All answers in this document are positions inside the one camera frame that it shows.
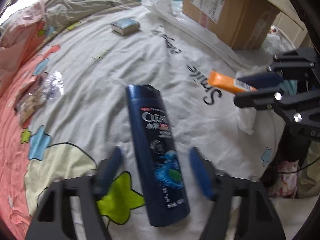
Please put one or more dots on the bag of cotton swabs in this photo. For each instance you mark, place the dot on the bag of cotton swabs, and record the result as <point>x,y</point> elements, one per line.
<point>36,94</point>

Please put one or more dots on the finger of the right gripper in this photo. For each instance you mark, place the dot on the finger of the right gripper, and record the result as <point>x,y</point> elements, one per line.
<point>262,80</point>
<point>260,99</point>

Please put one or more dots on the white plastic bag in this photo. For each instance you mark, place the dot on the white plastic bag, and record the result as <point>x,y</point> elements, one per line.
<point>166,7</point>

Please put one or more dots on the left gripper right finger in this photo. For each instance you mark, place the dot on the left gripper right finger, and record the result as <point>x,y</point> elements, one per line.
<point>204,173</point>

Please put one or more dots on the brown cardboard box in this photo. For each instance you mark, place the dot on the brown cardboard box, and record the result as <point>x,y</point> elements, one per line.
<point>241,24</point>

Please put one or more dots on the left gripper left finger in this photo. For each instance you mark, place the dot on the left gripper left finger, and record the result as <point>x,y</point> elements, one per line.
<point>105,174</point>

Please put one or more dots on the orange cream tube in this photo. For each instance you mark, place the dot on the orange cream tube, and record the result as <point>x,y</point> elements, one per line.
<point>229,84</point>

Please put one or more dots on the small blue white box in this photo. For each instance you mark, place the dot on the small blue white box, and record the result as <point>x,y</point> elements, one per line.
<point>125,26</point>

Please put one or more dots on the dark blue shampoo bottle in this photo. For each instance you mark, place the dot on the dark blue shampoo bottle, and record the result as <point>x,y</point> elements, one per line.
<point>156,156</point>

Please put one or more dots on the pink crumpled quilt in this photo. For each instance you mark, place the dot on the pink crumpled quilt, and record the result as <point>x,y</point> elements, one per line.
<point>25,30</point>

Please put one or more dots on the cartoon star bed sheet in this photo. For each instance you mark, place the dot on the cartoon star bed sheet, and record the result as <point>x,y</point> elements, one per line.
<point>70,135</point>

